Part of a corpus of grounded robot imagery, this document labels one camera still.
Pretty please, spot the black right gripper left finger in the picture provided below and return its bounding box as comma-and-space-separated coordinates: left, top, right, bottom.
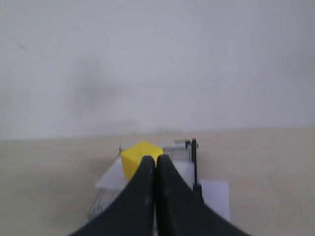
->
71, 156, 156, 236

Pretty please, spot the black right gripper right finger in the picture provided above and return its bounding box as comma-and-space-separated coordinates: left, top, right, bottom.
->
155, 155, 248, 236

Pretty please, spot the black cutter blade arm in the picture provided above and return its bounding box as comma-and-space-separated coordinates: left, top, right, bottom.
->
191, 138, 204, 203

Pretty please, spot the white paper sheet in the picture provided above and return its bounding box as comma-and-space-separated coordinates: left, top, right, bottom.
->
95, 158, 194, 190

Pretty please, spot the yellow cube block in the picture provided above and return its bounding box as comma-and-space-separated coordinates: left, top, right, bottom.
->
120, 141, 163, 180

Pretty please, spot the grey paper cutter base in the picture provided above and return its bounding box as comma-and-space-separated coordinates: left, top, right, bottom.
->
88, 140, 192, 221

